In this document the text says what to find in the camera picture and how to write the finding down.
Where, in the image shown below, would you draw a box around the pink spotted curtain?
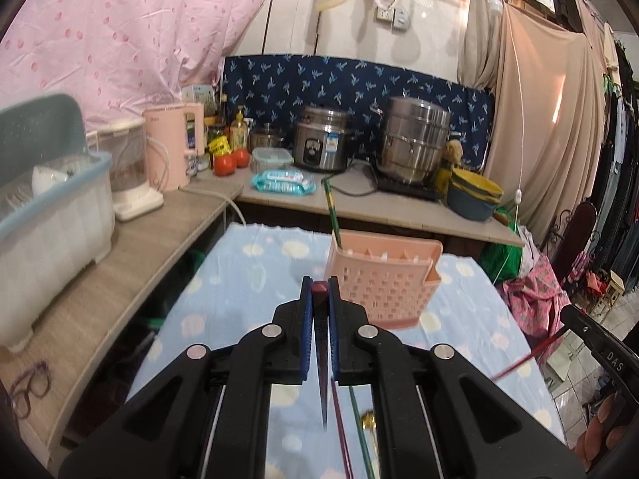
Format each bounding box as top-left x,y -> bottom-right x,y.
0,0 -> 285,160

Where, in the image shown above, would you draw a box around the blue polka dot tablecloth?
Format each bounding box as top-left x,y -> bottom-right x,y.
125,222 -> 567,479

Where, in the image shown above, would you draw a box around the steel steamer pot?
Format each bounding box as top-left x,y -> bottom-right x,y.
372,95 -> 453,186

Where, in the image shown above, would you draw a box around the blue wet wipes pack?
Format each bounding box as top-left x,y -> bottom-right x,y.
250,168 -> 317,196

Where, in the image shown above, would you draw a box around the yellow bowl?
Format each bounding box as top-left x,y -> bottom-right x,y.
449,167 -> 504,204

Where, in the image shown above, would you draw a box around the white power cable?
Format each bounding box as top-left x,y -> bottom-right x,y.
179,186 -> 249,226

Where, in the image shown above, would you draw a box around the pink floral cloth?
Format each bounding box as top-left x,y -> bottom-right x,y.
502,253 -> 573,346

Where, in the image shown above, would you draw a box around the pink electric kettle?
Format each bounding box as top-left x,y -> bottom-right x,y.
143,102 -> 206,192

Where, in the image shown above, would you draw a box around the black induction cooker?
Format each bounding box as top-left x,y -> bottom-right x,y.
367,160 -> 443,202

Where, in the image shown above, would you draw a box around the red chopstick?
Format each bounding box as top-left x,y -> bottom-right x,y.
490,327 -> 567,381

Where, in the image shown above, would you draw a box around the dark maroon chopstick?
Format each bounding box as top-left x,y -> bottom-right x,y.
312,282 -> 331,431

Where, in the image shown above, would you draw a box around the beige curtain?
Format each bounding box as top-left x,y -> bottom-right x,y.
464,0 -> 620,245

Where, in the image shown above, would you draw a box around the hanging dark clothes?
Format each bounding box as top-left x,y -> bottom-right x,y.
544,0 -> 639,283

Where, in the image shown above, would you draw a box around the dark frame eyeglasses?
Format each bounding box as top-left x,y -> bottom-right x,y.
11,359 -> 53,419

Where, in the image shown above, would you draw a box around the pale green carton box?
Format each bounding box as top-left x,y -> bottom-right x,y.
181,84 -> 213,106

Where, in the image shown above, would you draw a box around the small steel pot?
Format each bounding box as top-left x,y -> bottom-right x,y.
248,122 -> 287,153

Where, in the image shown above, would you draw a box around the clear food container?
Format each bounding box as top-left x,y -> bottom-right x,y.
251,147 -> 294,175

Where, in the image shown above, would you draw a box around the white bowl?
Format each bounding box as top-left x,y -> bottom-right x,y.
31,166 -> 69,194

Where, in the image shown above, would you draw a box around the white cord with switch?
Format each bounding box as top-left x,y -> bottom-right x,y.
492,0 -> 526,280

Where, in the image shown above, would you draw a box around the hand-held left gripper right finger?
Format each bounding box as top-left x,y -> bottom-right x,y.
327,277 -> 587,479

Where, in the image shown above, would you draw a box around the black power cable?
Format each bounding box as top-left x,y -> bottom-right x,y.
324,158 -> 381,196

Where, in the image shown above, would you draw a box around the green chopstick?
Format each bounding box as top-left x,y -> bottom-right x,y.
349,386 -> 375,479
323,178 -> 343,251

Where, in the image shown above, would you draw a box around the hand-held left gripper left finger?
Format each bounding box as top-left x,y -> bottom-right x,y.
59,277 -> 316,479

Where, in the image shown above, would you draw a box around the yellow pump soap bottle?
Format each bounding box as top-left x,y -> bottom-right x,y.
228,106 -> 249,153

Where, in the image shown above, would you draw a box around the small wooden stool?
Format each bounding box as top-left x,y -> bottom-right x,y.
596,269 -> 628,306

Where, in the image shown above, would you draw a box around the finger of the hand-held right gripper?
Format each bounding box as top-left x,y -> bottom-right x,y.
560,304 -> 626,376

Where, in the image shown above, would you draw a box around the yellow jar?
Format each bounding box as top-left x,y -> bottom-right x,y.
435,160 -> 455,194

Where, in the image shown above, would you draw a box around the dark red metal chair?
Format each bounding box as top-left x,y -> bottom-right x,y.
546,202 -> 600,286

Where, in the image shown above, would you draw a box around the navy floral cloth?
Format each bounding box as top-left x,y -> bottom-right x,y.
220,54 -> 497,170

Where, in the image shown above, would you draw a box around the green bag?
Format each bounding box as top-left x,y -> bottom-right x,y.
478,208 -> 526,286

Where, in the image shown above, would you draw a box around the steel rice cooker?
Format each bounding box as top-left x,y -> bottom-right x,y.
292,105 -> 357,174

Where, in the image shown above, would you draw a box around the white dish rack box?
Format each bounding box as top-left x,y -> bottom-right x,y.
0,94 -> 117,355

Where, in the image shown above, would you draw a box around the pink plastic utensil holder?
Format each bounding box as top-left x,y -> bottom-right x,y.
323,232 -> 444,331

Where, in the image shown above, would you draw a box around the blue bowl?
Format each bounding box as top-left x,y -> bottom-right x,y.
446,180 -> 500,222

